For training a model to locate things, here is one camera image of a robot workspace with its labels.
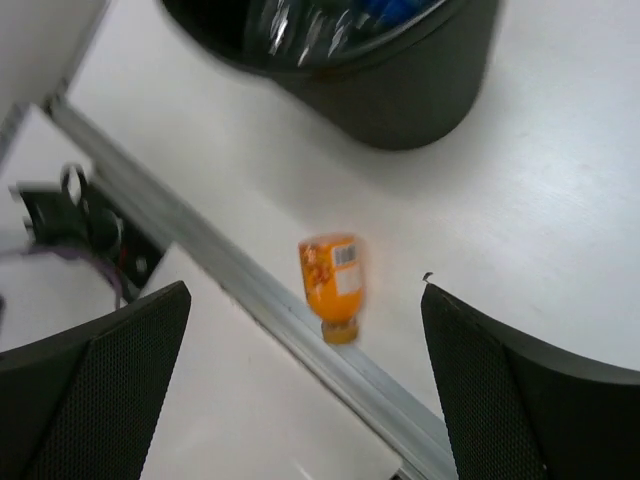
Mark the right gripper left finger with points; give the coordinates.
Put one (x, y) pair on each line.
(84, 403)

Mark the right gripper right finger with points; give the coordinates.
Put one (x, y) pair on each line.
(516, 407)

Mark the orange plastic bottle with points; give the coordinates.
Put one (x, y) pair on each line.
(333, 282)

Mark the aluminium table edge rail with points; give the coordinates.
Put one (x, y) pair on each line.
(406, 425)

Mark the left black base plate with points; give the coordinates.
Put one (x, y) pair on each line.
(74, 220)

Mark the black plastic waste bin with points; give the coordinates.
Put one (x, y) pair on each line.
(394, 75)

